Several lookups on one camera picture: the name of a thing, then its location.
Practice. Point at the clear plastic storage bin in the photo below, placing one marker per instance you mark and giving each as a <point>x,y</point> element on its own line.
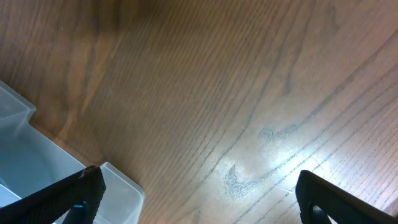
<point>31,162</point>

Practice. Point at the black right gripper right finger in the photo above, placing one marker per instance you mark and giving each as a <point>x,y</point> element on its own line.
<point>322,202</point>

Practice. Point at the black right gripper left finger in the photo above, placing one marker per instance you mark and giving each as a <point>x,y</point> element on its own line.
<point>77,196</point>

